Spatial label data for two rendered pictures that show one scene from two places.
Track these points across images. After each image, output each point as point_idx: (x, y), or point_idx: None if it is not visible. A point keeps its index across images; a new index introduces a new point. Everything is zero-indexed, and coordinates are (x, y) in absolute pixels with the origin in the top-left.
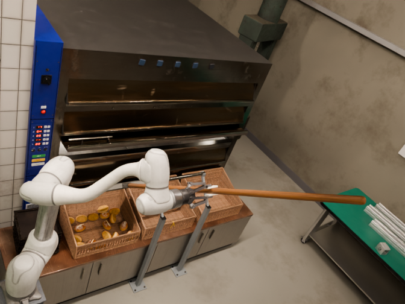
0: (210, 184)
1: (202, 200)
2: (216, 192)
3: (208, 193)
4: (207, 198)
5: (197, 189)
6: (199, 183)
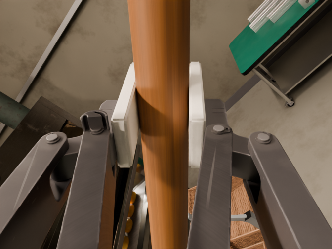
0: (102, 108)
1: (249, 188)
2: (162, 19)
3: (185, 138)
4: (224, 128)
5: (74, 231)
6: (10, 193)
